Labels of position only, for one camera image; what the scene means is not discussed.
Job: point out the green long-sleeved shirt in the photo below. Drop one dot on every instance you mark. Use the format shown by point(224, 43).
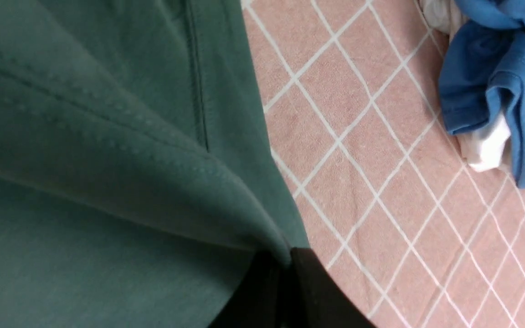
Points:
point(136, 177)

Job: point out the white crumpled garment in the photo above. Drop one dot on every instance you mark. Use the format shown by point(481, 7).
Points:
point(485, 148)

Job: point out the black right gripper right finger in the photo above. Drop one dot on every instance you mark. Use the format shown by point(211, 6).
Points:
point(319, 301)

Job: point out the pink checkered tablecloth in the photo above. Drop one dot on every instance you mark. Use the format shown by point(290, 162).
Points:
point(413, 236)

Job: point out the blue crumpled garment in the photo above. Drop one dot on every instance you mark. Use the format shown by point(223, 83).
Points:
point(483, 73)

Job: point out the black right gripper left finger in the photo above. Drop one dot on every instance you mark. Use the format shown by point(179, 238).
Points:
point(260, 299)

